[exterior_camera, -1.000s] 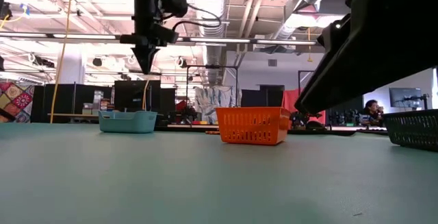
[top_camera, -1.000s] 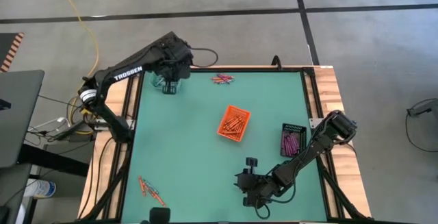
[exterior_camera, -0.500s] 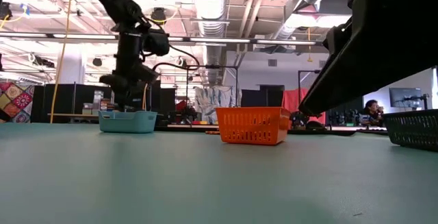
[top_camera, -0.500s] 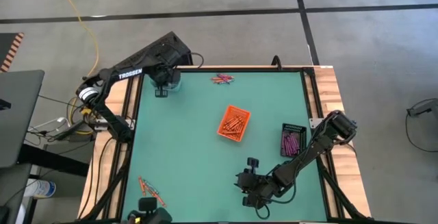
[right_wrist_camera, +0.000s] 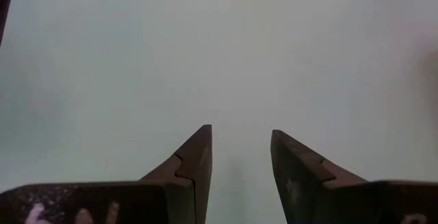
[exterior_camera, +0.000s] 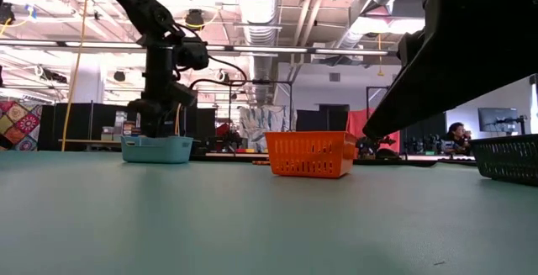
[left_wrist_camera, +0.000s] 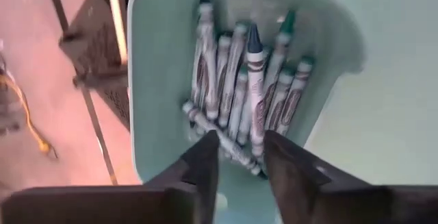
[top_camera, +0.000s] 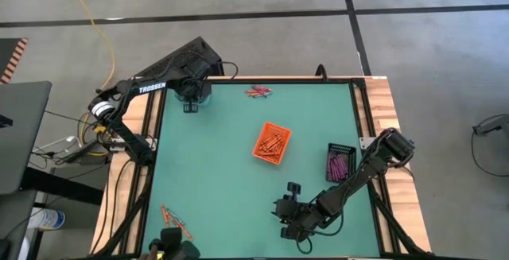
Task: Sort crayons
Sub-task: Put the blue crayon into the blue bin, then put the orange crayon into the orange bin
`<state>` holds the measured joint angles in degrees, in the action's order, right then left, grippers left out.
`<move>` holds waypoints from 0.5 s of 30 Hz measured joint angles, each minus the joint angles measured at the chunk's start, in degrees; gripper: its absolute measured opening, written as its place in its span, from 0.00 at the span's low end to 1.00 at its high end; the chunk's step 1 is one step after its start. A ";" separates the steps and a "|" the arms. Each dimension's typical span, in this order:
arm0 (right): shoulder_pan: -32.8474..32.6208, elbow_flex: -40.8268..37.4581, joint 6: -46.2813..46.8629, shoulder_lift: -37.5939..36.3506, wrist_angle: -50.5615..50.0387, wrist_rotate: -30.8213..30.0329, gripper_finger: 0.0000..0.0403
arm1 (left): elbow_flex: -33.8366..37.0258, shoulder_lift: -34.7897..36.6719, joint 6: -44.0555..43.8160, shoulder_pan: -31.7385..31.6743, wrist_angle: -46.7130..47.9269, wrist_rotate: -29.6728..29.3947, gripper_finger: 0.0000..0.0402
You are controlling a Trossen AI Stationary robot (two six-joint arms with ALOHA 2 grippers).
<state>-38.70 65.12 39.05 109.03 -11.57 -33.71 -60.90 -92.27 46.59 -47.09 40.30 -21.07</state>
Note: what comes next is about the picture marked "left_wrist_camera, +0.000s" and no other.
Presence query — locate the yellow cable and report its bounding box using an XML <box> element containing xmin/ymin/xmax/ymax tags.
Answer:
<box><xmin>0</xmin><ymin>73</ymin><xmax>58</xmax><ymax>159</ymax></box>

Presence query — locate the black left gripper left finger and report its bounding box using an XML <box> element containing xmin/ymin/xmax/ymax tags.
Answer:
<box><xmin>0</xmin><ymin>130</ymin><xmax>220</xmax><ymax>224</ymax></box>

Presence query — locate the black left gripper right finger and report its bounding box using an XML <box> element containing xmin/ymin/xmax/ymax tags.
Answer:
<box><xmin>265</xmin><ymin>130</ymin><xmax>438</xmax><ymax>224</ymax></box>

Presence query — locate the teal plastic bin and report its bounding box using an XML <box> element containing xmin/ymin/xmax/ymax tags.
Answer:
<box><xmin>127</xmin><ymin>0</ymin><xmax>365</xmax><ymax>224</ymax></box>

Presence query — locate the black perforated computer case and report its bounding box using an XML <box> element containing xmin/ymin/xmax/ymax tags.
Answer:
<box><xmin>58</xmin><ymin>0</ymin><xmax>131</xmax><ymax>131</ymax></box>

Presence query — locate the teal table mat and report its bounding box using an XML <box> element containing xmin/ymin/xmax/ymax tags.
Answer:
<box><xmin>300</xmin><ymin>0</ymin><xmax>438</xmax><ymax>187</ymax></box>

